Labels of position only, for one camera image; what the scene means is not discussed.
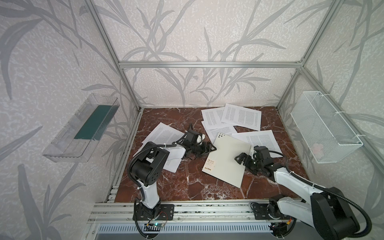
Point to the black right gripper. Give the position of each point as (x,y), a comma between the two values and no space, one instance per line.
(246,160)

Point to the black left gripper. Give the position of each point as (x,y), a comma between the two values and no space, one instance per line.
(202,147)

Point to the white black file folder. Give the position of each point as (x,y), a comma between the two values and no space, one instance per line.
(221,163)

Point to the printed paper sheet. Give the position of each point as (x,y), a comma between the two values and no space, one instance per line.
(174,162)
(259,138)
(213,118)
(213,133)
(163,134)
(243,117)

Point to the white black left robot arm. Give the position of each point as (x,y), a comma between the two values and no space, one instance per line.
(148,186)

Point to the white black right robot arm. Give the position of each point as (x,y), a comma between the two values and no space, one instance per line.
(325,209)

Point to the green circuit board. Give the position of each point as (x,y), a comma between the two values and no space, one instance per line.
(154,227)

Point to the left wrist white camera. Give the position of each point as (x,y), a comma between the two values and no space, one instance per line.
(198,139)

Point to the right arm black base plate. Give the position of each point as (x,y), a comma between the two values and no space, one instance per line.
(268,211)

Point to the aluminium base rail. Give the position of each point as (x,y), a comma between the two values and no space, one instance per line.
(220,211)

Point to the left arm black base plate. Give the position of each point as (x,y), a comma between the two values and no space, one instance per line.
(163,212)

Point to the aluminium cage frame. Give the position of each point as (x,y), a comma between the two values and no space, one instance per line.
(345,58)

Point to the clear plastic wall tray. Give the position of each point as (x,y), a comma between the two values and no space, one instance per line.
(79,138)

